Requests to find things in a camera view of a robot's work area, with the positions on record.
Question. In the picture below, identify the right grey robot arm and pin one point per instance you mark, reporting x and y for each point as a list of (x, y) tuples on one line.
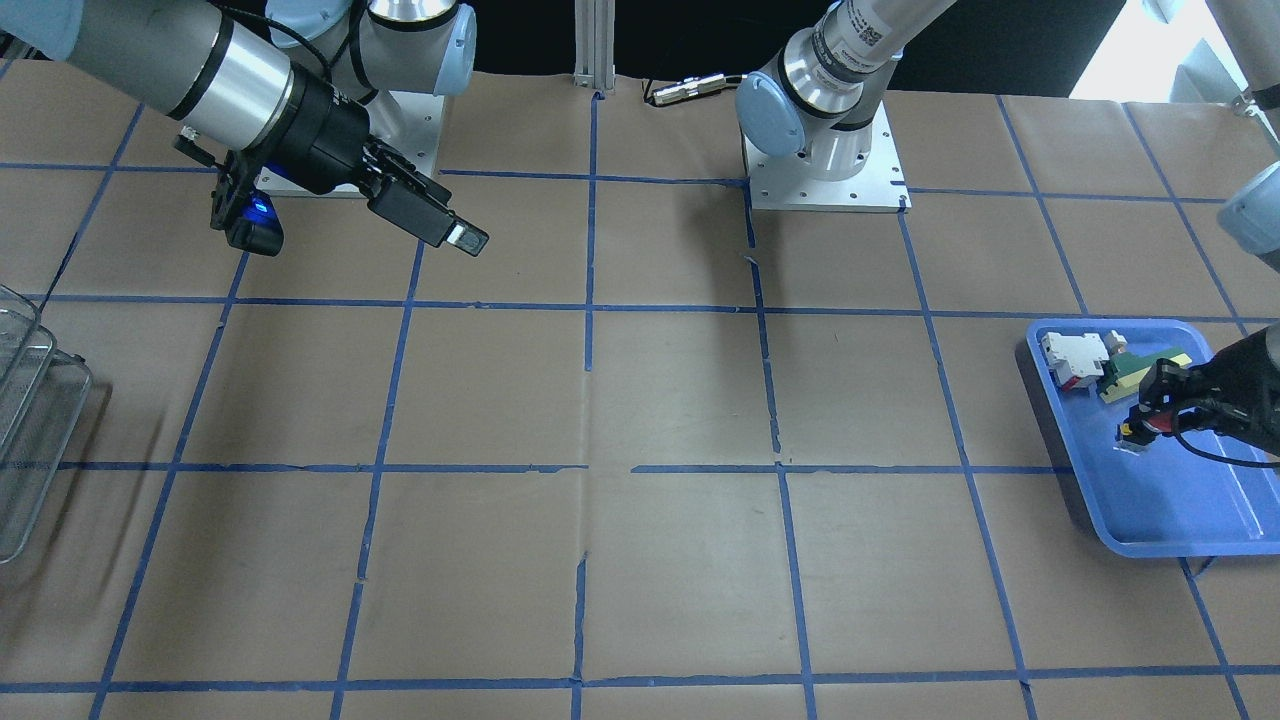
[(198, 63)]

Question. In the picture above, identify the aluminium frame post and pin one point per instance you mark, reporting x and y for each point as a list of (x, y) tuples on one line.
[(593, 38)]

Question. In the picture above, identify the blue plastic tray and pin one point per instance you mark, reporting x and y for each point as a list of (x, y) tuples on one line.
[(1164, 439)]

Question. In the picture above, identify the metal wire shelf tray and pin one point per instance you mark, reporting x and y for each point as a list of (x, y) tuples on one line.
[(43, 393)]

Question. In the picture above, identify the red emergency stop button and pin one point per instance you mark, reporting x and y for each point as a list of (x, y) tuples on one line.
[(1141, 427)]

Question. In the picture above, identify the green yellow sponge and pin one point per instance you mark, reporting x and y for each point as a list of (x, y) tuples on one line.
[(1124, 371)]

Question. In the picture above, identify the white circuit breaker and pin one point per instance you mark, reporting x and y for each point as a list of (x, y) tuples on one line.
[(1080, 361)]

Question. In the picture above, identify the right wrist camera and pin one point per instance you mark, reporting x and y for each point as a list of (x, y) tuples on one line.
[(245, 214)]

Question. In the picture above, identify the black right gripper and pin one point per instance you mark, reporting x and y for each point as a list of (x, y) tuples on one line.
[(322, 138)]

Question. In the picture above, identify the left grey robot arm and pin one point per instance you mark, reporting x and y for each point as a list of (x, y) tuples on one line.
[(809, 114)]

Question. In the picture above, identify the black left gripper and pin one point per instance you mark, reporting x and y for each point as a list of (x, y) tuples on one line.
[(1232, 377)]

